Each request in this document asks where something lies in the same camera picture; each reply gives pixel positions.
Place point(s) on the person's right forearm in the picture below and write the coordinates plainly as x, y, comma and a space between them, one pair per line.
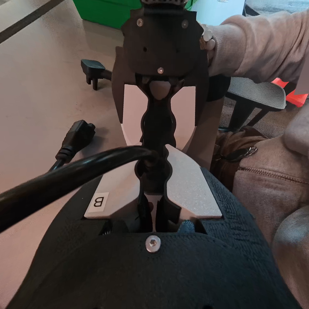
253, 45

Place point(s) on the white panel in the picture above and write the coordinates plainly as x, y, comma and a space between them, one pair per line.
217, 10

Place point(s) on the black angled plug with prongs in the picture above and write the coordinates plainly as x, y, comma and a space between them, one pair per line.
93, 66

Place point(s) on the orange object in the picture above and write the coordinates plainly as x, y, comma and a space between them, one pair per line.
295, 96

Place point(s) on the person in beige sweater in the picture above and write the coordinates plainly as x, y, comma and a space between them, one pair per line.
268, 198

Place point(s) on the brown fabric with metal clasp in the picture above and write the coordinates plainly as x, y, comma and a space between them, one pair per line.
229, 154

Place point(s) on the person's right hand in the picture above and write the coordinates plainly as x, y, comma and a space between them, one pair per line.
208, 38

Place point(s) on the green box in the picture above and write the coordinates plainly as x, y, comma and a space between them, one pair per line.
101, 12

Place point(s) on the grey mesh chair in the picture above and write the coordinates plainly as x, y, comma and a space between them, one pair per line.
258, 93

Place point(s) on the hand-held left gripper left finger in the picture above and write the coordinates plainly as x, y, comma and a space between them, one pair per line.
113, 193

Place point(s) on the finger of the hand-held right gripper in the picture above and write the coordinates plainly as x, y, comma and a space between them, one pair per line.
132, 113
184, 113

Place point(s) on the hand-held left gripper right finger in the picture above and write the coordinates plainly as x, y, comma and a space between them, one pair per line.
190, 188

